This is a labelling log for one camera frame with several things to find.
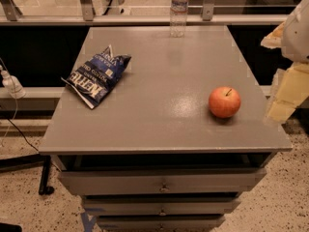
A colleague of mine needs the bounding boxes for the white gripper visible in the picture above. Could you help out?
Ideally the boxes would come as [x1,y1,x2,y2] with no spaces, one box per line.
[261,0,309,124]

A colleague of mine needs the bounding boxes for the clear plastic water bottle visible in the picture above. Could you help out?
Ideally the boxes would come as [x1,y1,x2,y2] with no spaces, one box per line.
[170,0,189,38]

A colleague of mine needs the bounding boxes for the red apple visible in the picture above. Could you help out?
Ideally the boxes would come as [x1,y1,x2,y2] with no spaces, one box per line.
[209,86,241,118]

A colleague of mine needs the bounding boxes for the top grey drawer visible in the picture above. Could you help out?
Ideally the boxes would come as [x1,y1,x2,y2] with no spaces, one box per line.
[59,168,267,195]

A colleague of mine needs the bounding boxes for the grey drawer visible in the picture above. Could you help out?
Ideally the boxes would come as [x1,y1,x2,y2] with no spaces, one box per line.
[59,168,267,195]
[83,197,239,216]
[97,215,225,230]

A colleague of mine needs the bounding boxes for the middle grey drawer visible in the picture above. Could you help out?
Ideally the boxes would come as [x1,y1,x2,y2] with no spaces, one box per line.
[83,197,239,216]

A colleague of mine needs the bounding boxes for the blue Kettle chips bag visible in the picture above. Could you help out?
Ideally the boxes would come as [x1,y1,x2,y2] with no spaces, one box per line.
[63,45,131,109]

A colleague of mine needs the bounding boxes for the bottom grey drawer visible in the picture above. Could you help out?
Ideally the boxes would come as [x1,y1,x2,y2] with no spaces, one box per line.
[97,215,225,230]

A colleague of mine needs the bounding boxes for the metal window railing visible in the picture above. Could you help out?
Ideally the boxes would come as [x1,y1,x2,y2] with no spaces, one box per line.
[1,0,293,26]

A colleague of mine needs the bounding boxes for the black metal stand leg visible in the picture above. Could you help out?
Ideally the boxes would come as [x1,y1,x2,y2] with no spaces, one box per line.
[0,154,54,195]

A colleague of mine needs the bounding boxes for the white cable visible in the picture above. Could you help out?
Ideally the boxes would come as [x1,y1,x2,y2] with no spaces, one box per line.
[0,57,19,147]

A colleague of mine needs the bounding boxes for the black cable on floor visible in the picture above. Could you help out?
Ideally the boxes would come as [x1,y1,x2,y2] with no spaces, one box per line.
[0,104,41,153]

